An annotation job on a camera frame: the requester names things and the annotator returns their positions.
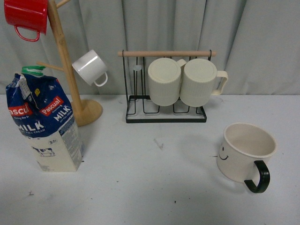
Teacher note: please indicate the cream mug black handle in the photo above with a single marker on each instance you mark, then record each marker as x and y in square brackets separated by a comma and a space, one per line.
[244, 153]

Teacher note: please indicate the white enamel mug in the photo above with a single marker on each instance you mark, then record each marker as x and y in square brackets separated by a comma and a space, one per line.
[92, 69]

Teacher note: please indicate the cream ribbed mug right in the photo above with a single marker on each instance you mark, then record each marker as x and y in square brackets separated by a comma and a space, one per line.
[200, 80]

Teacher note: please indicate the cream ribbed mug left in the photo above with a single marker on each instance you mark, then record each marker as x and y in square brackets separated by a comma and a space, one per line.
[165, 80]

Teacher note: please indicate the black wire cup rack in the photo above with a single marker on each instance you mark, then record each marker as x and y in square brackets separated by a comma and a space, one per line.
[140, 108]

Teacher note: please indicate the wooden mug tree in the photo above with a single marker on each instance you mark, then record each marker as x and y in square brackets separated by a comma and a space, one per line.
[85, 111]

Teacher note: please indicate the blue white milk carton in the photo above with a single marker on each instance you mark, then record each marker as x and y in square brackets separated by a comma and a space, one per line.
[44, 116]

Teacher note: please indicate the cream ribbed mug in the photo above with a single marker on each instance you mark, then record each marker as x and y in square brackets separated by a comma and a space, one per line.
[200, 80]
[165, 80]

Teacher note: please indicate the red enamel mug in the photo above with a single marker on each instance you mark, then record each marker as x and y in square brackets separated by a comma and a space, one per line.
[27, 14]

